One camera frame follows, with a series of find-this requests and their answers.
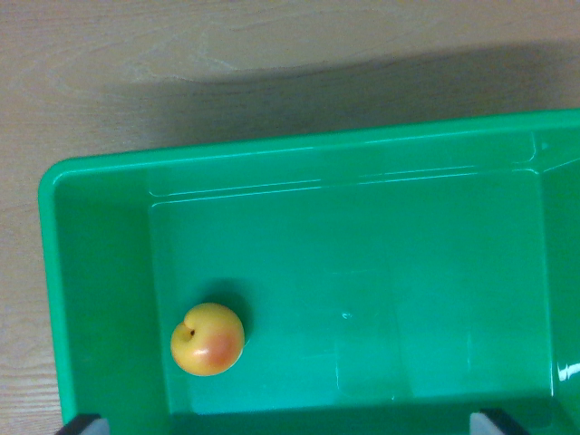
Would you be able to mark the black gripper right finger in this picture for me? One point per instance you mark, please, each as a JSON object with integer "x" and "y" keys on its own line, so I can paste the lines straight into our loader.
{"x": 491, "y": 423}

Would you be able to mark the yellow orange apricot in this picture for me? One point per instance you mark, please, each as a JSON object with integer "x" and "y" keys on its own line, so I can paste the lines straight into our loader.
{"x": 207, "y": 340}

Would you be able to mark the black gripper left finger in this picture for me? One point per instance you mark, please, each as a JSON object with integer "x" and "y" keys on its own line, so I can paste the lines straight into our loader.
{"x": 86, "y": 426}

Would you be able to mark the green plastic bin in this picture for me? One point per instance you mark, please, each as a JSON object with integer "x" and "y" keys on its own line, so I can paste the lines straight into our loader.
{"x": 353, "y": 272}

